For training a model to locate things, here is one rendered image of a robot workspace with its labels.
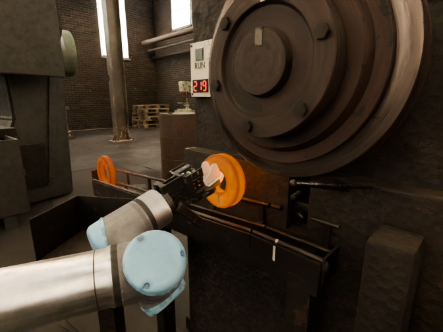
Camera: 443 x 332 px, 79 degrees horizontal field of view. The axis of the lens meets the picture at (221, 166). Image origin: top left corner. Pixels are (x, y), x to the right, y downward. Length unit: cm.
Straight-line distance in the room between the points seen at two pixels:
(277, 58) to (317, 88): 9
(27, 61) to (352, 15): 276
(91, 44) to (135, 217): 1076
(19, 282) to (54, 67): 273
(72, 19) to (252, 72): 1076
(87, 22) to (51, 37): 827
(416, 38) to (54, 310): 63
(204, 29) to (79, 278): 84
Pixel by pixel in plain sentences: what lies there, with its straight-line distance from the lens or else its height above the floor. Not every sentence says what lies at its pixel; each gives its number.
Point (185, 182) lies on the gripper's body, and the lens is 65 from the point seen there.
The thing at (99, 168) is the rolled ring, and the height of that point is 68.
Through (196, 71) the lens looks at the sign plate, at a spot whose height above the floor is 115.
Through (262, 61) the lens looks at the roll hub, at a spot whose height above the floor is 112.
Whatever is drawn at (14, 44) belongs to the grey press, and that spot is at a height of 150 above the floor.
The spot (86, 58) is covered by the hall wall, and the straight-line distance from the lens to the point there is 1110.
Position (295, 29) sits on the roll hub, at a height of 116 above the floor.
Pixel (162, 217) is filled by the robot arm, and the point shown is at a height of 80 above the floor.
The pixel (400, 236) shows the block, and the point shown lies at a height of 80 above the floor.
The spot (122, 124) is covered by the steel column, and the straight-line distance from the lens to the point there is 759.
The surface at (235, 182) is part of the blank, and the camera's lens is 71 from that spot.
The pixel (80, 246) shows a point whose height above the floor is 59.
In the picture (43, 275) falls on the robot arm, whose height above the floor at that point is 83.
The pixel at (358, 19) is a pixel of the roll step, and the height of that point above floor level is 117.
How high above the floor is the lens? 105
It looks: 14 degrees down
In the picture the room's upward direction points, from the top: straight up
